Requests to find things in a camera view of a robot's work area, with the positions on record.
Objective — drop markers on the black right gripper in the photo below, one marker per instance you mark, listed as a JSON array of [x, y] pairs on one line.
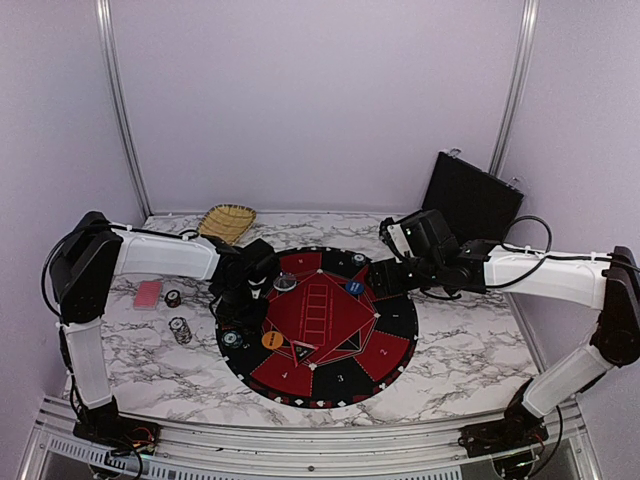
[[393, 288]]

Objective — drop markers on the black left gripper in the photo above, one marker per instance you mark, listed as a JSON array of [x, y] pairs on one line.
[[256, 319]]

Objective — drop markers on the blue round blind button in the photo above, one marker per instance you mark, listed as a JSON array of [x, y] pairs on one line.
[[354, 288]]

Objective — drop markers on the blue green chip pile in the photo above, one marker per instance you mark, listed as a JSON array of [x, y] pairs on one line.
[[358, 259], [232, 339]]

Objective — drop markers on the clear round dealer button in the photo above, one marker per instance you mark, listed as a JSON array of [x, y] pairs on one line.
[[285, 282]]

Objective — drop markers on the orange round blind button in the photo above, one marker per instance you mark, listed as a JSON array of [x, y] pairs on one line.
[[272, 340]]

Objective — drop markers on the orange black chip stack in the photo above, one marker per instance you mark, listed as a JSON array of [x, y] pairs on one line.
[[173, 299]]

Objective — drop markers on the black triangular button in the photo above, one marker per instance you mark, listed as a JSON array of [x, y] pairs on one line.
[[301, 351]]

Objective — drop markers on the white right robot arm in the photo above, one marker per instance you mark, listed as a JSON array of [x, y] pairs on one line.
[[426, 254]]

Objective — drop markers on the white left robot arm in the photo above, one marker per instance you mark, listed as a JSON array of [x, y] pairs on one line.
[[82, 265]]

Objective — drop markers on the white black chip stack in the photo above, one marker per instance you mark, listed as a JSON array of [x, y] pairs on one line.
[[180, 330]]

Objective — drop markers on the woven bamboo tray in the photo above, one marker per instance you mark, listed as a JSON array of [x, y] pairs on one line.
[[229, 222]]

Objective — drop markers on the round red black poker mat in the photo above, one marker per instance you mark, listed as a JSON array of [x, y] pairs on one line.
[[364, 342]]

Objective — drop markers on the red playing card deck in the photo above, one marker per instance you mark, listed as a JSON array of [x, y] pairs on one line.
[[147, 295]]

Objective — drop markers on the black poker chip case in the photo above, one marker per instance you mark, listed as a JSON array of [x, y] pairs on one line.
[[475, 204]]

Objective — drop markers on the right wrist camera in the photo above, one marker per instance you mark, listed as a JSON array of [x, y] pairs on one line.
[[391, 234]]

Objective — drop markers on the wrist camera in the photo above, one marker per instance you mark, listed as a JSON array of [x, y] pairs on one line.
[[391, 234], [260, 262]]

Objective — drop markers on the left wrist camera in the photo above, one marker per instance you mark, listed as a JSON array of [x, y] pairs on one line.
[[260, 262]]

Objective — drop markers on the aluminium front rail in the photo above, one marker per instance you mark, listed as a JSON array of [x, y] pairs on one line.
[[421, 450]]

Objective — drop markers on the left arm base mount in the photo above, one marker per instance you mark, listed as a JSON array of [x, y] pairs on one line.
[[106, 426]]

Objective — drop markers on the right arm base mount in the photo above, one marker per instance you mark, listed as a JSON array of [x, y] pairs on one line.
[[517, 428]]

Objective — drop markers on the right aluminium wall post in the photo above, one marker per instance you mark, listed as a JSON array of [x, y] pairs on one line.
[[521, 66]]

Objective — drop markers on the aluminium wall post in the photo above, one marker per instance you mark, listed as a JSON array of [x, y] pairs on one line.
[[521, 66], [117, 95]]

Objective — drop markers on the left aluminium wall post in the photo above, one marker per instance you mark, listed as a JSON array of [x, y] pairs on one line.
[[117, 95]]

